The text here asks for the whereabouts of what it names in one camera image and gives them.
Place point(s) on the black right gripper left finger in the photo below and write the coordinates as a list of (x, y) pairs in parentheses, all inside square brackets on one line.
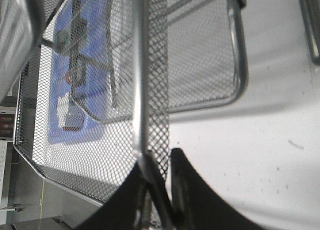
[(124, 209)]

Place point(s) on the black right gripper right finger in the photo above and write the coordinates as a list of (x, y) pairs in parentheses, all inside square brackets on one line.
[(196, 205)]

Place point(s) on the red emergency stop button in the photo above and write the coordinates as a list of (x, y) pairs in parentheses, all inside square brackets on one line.
[(76, 75)]

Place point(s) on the white circuit breaker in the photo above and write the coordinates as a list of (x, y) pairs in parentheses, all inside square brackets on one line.
[(70, 116)]

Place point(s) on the blue plastic tray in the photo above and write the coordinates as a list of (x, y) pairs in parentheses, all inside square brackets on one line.
[(106, 97)]

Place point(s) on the green and beige switch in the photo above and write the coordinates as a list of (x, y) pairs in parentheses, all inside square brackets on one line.
[(62, 39)]

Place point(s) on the silver metal rack frame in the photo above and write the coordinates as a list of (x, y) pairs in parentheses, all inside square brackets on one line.
[(310, 10)]

